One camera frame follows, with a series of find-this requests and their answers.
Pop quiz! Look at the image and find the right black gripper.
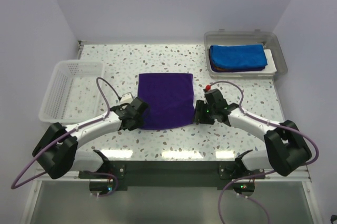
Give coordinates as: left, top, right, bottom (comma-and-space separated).
191, 99, 217, 125

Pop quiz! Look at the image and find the purple towel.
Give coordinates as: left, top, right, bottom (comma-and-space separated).
209, 50, 265, 73
137, 73, 194, 130

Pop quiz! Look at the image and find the blue towel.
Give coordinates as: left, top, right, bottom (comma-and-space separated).
209, 44, 267, 70

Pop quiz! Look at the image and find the brown towel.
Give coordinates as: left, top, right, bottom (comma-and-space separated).
210, 62, 225, 73

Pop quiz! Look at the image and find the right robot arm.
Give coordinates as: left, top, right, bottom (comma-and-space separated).
193, 89, 312, 178

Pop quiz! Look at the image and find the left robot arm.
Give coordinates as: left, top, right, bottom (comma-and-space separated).
32, 97, 150, 179

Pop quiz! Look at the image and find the white plastic laundry basket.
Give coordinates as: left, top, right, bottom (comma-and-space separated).
38, 59, 105, 124

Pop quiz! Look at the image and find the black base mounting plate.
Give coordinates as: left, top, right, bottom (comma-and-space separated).
79, 160, 265, 192

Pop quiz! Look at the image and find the white folded towel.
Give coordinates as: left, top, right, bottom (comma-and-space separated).
208, 49, 277, 75

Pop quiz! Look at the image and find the clear plastic bin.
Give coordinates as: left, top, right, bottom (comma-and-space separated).
204, 30, 288, 79

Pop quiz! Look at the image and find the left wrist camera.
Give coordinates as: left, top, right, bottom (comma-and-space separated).
120, 93, 134, 104

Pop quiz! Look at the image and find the aluminium rail frame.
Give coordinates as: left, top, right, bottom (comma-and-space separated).
33, 40, 313, 182

